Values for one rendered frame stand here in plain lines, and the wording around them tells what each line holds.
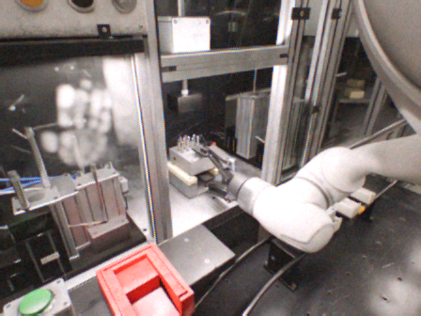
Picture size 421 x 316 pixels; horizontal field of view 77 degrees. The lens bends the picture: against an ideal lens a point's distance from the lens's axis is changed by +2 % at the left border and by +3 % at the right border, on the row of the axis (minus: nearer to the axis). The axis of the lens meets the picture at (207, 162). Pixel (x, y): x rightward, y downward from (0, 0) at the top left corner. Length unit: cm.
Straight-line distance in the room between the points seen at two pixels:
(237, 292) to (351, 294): 34
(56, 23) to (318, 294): 89
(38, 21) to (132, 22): 13
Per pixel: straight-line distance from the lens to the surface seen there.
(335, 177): 62
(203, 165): 80
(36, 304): 49
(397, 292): 104
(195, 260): 64
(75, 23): 45
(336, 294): 95
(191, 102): 78
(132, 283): 57
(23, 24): 44
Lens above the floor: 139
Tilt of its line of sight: 28 degrees down
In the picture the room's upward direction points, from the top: straight up
